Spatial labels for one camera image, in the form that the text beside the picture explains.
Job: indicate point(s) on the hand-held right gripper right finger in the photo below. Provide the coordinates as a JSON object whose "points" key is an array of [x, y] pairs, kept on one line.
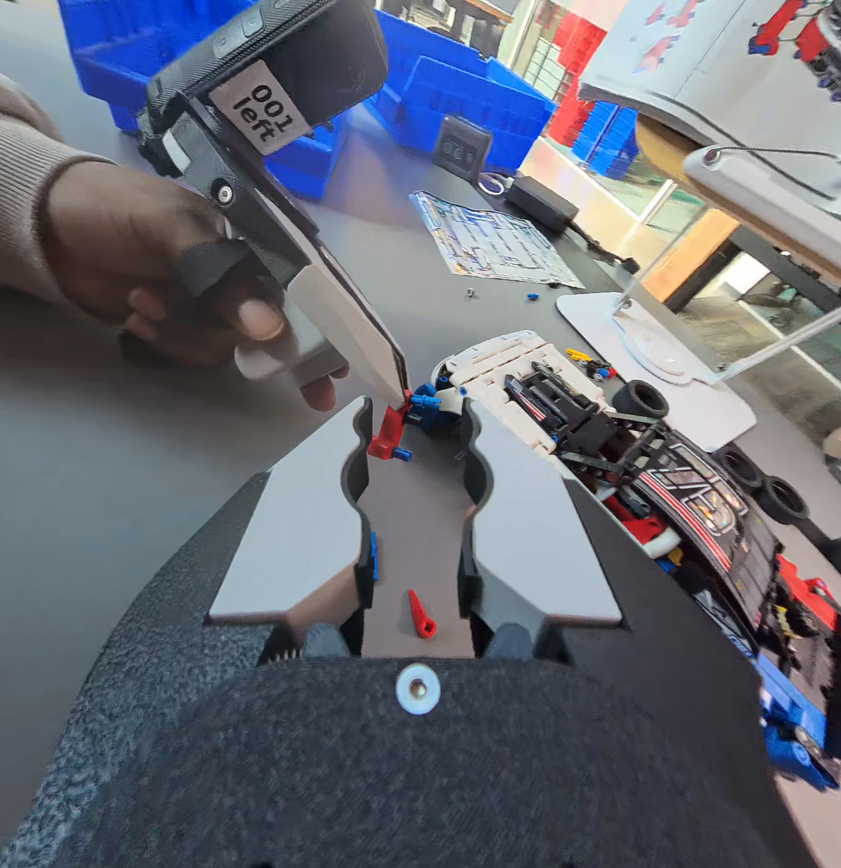
{"points": [[536, 536]]}

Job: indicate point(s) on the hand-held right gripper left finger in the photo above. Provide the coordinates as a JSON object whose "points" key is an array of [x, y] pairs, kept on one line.
{"points": [[291, 529]]}

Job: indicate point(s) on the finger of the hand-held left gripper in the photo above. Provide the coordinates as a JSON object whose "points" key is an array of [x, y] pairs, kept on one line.
{"points": [[363, 308], [352, 332]]}

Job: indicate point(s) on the red angled brick piece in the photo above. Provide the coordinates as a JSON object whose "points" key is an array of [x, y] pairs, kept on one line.
{"points": [[390, 427]]}

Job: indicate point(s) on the toy brick race car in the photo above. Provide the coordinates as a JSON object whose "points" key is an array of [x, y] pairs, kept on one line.
{"points": [[502, 366]]}

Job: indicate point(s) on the person's left forearm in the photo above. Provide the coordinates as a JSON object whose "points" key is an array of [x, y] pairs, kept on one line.
{"points": [[20, 169]]}

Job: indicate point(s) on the white desk stand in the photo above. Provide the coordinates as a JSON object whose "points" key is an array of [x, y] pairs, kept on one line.
{"points": [[698, 407]]}

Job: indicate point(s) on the person's left hand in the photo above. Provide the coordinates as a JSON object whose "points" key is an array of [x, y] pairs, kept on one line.
{"points": [[122, 237]]}

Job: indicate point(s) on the small blue brick piece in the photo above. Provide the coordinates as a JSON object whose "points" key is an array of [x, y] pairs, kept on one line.
{"points": [[374, 556]]}

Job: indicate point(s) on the red axle pin piece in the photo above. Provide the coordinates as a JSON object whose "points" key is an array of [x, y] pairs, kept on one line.
{"points": [[420, 614]]}

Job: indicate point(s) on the holographic sticker sheet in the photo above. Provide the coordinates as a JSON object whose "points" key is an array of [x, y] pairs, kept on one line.
{"points": [[495, 237]]}

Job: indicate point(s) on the black toy tire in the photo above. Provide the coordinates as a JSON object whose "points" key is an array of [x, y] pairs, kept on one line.
{"points": [[793, 508], [641, 410], [749, 478]]}

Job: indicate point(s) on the black charging dock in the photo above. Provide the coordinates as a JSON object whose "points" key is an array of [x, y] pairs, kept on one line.
{"points": [[461, 146]]}

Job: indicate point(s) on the large blue storage bin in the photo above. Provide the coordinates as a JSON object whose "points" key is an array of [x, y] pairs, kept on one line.
{"points": [[122, 41]]}

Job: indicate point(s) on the black power adapter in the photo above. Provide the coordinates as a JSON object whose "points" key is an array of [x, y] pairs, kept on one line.
{"points": [[539, 200]]}

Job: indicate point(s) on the stack of red bins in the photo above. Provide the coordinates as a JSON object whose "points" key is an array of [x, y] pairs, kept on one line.
{"points": [[576, 68]]}

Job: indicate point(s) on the stack of small blue bins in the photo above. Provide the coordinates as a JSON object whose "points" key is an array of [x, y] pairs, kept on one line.
{"points": [[610, 142]]}

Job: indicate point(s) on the light wooden board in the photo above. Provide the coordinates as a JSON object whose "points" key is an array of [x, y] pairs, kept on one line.
{"points": [[671, 163]]}

